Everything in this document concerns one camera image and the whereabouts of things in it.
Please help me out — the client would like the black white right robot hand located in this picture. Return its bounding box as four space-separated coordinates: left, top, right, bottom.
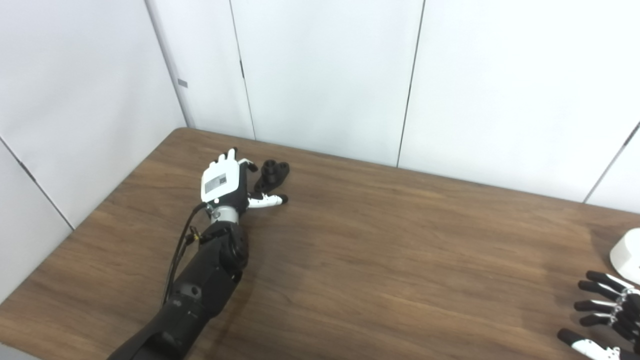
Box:
556 270 640 360

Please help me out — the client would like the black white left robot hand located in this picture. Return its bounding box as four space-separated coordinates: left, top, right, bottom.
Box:
200 148 289 211

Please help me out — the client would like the round white cylinder piece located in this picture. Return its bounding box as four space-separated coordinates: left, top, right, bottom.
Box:
609 227 640 286

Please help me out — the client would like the black plastic holder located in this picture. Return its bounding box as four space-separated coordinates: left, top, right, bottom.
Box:
253 159 291 195

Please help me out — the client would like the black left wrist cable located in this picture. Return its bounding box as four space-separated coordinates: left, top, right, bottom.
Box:
161 201 216 307

